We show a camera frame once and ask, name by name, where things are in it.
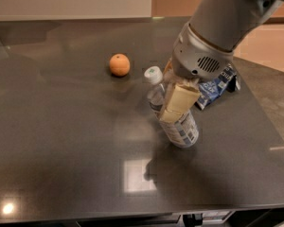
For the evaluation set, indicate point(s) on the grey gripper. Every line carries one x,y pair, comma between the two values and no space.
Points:
197,58

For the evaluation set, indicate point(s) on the clear blue-label plastic bottle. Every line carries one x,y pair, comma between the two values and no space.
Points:
171,99

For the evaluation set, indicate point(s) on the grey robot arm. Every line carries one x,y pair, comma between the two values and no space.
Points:
224,23

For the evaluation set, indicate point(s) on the blue chip bag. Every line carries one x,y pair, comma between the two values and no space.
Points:
228,80

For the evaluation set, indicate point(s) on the orange fruit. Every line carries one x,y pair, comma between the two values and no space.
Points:
119,65

